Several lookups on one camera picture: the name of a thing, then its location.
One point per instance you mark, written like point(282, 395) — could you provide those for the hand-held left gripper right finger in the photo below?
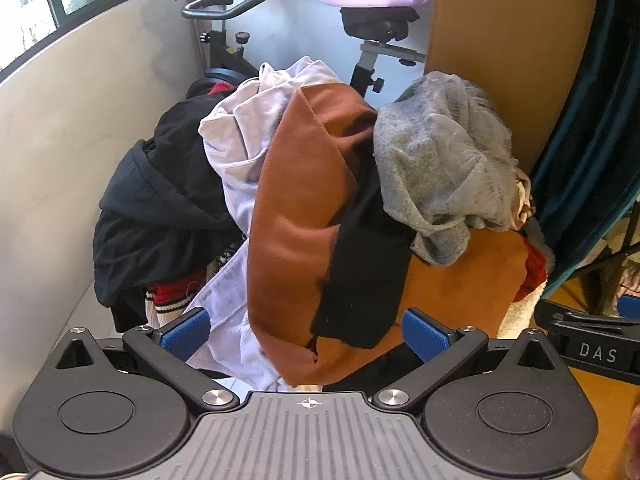
point(425, 337)

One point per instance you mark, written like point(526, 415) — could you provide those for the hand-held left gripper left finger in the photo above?
point(185, 332)

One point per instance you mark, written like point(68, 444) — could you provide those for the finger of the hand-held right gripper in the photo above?
point(555, 314)

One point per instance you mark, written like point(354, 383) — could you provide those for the black garment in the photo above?
point(360, 280)

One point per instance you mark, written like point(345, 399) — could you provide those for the grey fuzzy garment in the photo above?
point(425, 160)

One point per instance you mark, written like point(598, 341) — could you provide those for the cream fleece garment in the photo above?
point(520, 315)

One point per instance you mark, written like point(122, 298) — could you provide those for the red striped knit sweater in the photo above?
point(165, 300)

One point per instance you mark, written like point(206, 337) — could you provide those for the red cloth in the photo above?
point(535, 270)

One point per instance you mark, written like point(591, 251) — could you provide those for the beige cloth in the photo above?
point(522, 205)

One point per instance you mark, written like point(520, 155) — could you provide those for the black hoodie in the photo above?
point(160, 200)

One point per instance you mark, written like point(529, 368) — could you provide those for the orange-brown garment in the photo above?
point(300, 200)

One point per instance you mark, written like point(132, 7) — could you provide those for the teal curtain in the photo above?
point(600, 135)

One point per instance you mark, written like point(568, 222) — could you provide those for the white shirt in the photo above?
point(240, 125)

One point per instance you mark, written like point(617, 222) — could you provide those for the wooden cabinet panel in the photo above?
point(500, 35)

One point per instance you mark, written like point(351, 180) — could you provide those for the black exercise bike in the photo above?
point(372, 22)

